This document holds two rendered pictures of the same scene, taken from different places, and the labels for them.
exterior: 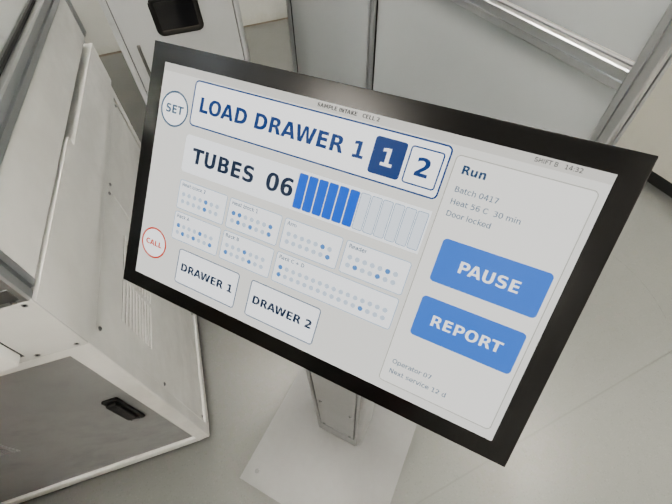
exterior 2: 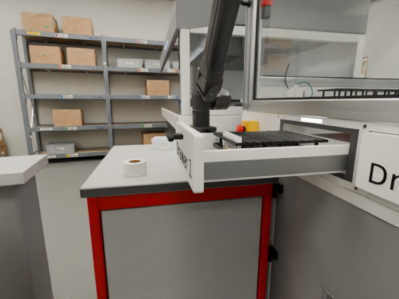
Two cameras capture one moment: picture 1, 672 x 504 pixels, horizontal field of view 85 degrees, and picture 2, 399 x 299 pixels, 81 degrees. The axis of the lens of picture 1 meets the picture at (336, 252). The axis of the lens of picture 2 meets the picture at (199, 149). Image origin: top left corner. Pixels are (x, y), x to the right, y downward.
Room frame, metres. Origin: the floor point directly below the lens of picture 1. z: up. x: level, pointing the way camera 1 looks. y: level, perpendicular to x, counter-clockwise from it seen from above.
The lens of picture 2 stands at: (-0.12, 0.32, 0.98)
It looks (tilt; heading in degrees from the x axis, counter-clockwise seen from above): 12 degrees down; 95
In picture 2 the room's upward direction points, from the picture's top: straight up
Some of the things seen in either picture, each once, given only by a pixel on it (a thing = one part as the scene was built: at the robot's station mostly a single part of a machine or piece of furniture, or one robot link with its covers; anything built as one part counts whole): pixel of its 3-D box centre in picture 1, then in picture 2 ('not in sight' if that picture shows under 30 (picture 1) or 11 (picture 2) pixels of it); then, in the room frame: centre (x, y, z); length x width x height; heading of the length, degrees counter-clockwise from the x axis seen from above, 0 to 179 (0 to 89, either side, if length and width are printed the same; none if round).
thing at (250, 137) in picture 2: not in sight; (263, 148); (-0.01, 0.92, 0.87); 0.22 x 0.18 x 0.06; 17
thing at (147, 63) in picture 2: not in sight; (155, 66); (-1.28, 4.62, 1.61); 0.40 x 0.30 x 0.17; 23
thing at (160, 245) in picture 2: not in sight; (177, 238); (-0.30, 1.26, 0.38); 0.62 x 0.58 x 0.76; 107
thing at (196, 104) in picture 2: not in sight; (202, 102); (-0.18, 1.10, 0.98); 0.07 x 0.06 x 0.07; 34
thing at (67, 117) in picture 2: not in sight; (69, 117); (-2.63, 4.05, 0.72); 0.41 x 0.32 x 0.28; 23
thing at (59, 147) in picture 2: not in sight; (62, 147); (-2.76, 3.98, 0.22); 0.40 x 0.30 x 0.17; 23
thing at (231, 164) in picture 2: not in sight; (267, 149); (0.00, 0.92, 0.86); 0.40 x 0.26 x 0.06; 17
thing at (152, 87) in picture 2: not in sight; (157, 88); (-1.26, 4.64, 1.22); 0.41 x 0.32 x 0.28; 23
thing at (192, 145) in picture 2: not in sight; (186, 149); (-0.20, 0.86, 0.87); 0.29 x 0.02 x 0.11; 107
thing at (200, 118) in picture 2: not in sight; (200, 120); (-0.18, 1.10, 0.92); 0.10 x 0.07 x 0.07; 121
